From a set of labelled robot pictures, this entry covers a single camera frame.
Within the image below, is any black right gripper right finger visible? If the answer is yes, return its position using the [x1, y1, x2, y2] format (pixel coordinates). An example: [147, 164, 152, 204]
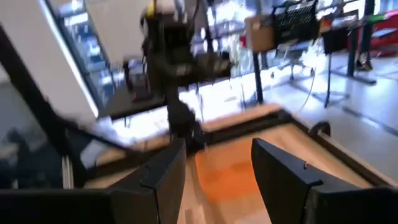
[251, 139, 324, 224]

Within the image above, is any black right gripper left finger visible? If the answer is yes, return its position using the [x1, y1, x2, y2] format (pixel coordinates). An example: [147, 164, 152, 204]
[109, 139, 187, 224]

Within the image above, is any orange plastic bin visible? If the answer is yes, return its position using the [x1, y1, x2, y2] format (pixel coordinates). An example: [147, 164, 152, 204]
[194, 136, 267, 203]

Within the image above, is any grey desk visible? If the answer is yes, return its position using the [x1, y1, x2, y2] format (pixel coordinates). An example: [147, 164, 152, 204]
[99, 83, 169, 121]

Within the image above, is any black table leg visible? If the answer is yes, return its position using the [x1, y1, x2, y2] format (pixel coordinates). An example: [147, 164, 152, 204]
[252, 51, 266, 105]

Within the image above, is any brown cardboard box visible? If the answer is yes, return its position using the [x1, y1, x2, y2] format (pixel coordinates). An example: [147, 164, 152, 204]
[244, 15, 277, 53]

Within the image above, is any black mesh crate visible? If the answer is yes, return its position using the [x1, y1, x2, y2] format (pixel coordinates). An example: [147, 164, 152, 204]
[272, 1, 320, 47]

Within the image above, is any large window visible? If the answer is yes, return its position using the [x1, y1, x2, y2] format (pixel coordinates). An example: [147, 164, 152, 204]
[46, 0, 150, 110]

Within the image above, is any yellow tape tag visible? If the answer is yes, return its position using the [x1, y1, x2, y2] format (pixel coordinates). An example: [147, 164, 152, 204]
[145, 0, 157, 19]

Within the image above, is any red object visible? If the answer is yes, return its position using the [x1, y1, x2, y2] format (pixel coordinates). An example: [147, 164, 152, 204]
[369, 11, 398, 57]

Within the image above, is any black frame clamp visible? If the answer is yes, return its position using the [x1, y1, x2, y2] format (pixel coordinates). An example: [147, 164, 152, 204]
[308, 120, 332, 138]

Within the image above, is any black upright post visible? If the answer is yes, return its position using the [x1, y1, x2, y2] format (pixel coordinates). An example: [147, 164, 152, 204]
[0, 26, 91, 189]

